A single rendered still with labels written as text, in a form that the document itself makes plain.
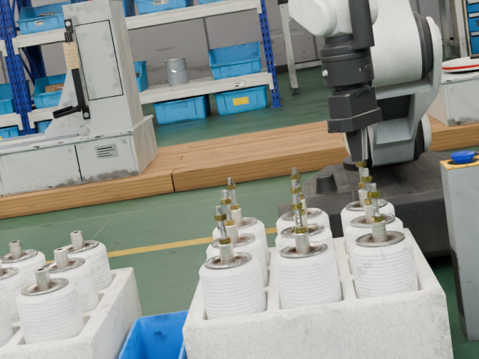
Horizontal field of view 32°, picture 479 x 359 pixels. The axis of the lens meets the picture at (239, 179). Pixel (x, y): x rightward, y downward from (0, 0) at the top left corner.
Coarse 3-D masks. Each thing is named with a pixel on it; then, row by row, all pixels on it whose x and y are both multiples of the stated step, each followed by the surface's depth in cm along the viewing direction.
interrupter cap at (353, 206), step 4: (380, 200) 153; (384, 200) 152; (348, 204) 153; (352, 204) 153; (356, 204) 153; (380, 204) 149; (384, 204) 149; (348, 208) 150; (352, 208) 150; (356, 208) 149; (360, 208) 149
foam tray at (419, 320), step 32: (416, 256) 140; (352, 288) 130; (192, 320) 128; (224, 320) 125; (256, 320) 124; (288, 320) 123; (320, 320) 123; (352, 320) 123; (384, 320) 123; (416, 320) 122; (448, 320) 122; (192, 352) 125; (224, 352) 125; (256, 352) 125; (288, 352) 124; (320, 352) 124; (352, 352) 124; (384, 352) 123; (416, 352) 123; (448, 352) 123
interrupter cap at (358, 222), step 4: (364, 216) 143; (384, 216) 141; (388, 216) 141; (392, 216) 140; (352, 220) 141; (356, 220) 141; (360, 220) 141; (364, 220) 141; (388, 220) 138; (392, 220) 137; (352, 224) 139; (356, 224) 138; (360, 224) 138; (364, 224) 138; (368, 224) 137
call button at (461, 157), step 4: (456, 152) 145; (460, 152) 144; (464, 152) 144; (468, 152) 143; (472, 152) 143; (452, 156) 144; (456, 156) 143; (460, 156) 142; (464, 156) 142; (468, 156) 142; (472, 156) 143; (456, 160) 144; (460, 160) 143; (464, 160) 143; (468, 160) 143; (472, 160) 143
